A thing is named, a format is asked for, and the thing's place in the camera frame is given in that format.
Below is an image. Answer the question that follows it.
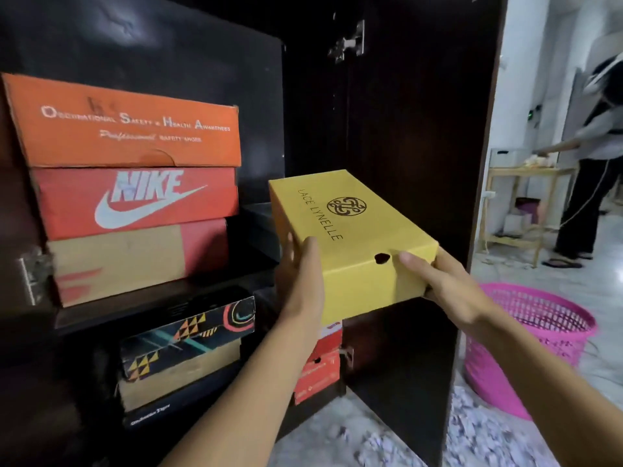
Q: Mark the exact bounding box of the person's left hand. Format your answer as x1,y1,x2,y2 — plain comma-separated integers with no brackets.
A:
275,233,326,326

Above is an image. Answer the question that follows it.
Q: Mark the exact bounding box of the person's right hand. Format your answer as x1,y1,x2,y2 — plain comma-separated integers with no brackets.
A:
398,246,493,331

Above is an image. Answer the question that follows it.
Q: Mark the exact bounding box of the white and red Skechers shoebox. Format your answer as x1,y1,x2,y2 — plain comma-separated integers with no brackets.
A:
319,321,345,359

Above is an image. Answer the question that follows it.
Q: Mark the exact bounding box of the yellow shoe box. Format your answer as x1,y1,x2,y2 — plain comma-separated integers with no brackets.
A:
268,169,440,327

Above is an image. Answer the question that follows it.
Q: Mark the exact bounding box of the red Skechers Gowalk shoebox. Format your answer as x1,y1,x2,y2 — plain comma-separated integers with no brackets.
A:
293,348,342,406

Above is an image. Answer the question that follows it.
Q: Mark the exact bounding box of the pile of paper scraps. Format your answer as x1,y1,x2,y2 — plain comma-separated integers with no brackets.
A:
336,383,561,467

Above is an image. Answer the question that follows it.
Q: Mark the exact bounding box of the black patterned Foamies shoebox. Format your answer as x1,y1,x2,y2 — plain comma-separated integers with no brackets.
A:
119,286,257,383

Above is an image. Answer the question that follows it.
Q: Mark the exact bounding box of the gold shoebox with diamond logo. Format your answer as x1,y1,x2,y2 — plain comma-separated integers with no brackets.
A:
118,337,242,414

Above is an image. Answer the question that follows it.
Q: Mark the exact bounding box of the dark wooden cabinet door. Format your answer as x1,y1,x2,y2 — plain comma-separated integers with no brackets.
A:
340,0,510,467

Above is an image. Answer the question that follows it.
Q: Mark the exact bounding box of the brown and red Skechers shoebox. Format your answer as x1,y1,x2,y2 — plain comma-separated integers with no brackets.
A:
46,218,230,309

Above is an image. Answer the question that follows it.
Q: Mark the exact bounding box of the orange Nike shoebox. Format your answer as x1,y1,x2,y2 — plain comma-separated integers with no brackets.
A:
30,165,240,241

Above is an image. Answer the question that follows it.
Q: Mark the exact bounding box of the dark wooden cabinet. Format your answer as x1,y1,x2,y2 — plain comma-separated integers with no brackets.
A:
0,0,351,467

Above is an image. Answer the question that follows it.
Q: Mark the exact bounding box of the person's left forearm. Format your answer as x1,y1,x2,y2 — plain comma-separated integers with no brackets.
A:
160,311,323,467

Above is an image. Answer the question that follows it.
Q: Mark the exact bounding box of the white storage box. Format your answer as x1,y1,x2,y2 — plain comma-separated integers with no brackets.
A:
489,148,532,169

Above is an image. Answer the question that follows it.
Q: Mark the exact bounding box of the pink plastic basket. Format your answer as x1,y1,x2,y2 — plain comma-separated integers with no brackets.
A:
463,282,598,422

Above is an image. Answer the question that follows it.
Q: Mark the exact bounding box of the white plastic container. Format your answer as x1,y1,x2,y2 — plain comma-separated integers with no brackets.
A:
504,213,532,237

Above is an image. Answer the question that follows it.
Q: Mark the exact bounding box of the pink plastic basin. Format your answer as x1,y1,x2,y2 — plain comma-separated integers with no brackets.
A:
515,197,542,225

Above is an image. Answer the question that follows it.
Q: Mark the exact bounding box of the light wooden table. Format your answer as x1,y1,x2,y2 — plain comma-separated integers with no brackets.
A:
479,165,578,269

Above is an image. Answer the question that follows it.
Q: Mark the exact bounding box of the white headset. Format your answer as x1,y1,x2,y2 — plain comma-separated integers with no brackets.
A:
583,58,623,96

